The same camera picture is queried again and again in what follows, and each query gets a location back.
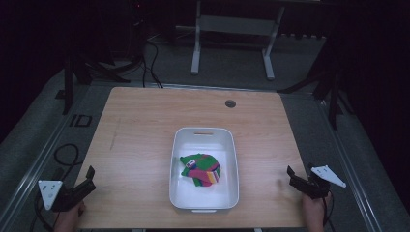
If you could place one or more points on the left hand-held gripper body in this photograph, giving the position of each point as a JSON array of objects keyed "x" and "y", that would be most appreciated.
[{"x": 61, "y": 196}]

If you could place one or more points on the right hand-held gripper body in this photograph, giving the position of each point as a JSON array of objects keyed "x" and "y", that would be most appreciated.
[{"x": 317, "y": 182}]

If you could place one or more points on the white plastic bin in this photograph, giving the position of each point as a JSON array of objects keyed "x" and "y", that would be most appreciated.
[{"x": 204, "y": 169}]

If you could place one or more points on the green striped cloth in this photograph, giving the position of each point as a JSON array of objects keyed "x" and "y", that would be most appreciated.
[{"x": 201, "y": 169}]

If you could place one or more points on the person's left hand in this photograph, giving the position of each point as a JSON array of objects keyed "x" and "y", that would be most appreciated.
[{"x": 68, "y": 219}]

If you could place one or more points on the person's right hand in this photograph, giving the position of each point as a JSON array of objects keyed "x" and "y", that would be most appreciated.
[{"x": 314, "y": 214}]

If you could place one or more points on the grey table grommet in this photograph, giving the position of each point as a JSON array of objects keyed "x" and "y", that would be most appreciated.
[{"x": 230, "y": 103}]

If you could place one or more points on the black tripod stand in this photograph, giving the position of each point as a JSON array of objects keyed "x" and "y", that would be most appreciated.
[
  {"x": 325, "y": 83},
  {"x": 90, "y": 64}
]

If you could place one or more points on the white metal stand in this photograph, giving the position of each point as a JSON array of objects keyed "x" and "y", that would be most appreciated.
[{"x": 235, "y": 35}]

